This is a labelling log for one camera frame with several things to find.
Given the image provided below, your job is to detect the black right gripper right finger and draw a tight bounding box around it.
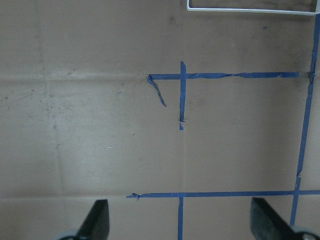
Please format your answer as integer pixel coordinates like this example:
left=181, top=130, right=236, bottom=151
left=250, top=197, right=304, bottom=240

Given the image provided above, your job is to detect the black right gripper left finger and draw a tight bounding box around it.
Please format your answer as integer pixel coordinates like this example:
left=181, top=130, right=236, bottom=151
left=75, top=199, right=110, bottom=240

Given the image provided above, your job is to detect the white wire cup rack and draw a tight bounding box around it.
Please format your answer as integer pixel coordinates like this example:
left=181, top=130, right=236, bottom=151
left=186, top=0, right=320, bottom=16

